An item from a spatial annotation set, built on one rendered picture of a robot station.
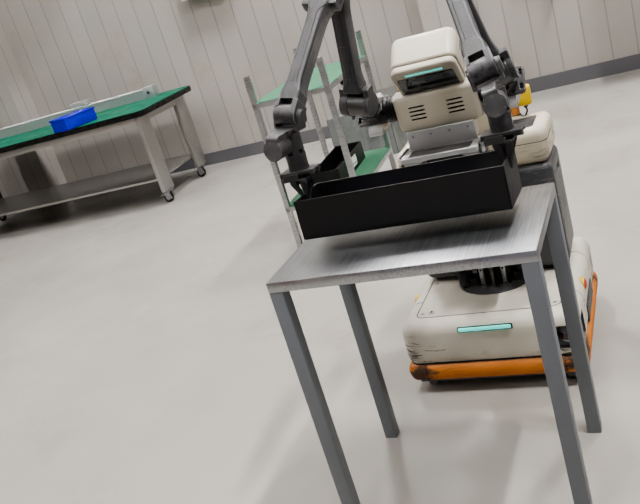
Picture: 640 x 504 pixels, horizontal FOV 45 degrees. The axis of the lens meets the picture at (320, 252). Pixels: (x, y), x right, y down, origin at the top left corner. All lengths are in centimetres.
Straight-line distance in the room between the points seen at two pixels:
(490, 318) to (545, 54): 466
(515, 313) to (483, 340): 14
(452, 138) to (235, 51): 540
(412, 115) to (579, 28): 466
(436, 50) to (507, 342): 100
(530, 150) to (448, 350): 75
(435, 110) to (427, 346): 83
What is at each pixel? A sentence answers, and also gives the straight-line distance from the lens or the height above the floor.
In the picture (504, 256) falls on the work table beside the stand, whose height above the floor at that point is 79.
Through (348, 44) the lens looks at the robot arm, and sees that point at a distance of 239.
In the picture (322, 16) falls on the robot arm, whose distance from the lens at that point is 224.
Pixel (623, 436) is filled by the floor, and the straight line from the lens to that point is 253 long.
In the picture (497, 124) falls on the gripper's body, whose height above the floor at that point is 104.
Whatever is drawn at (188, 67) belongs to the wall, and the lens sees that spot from 799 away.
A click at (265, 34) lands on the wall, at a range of 760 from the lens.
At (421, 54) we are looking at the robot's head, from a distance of 244.
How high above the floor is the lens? 150
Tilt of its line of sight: 19 degrees down
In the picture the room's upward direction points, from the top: 17 degrees counter-clockwise
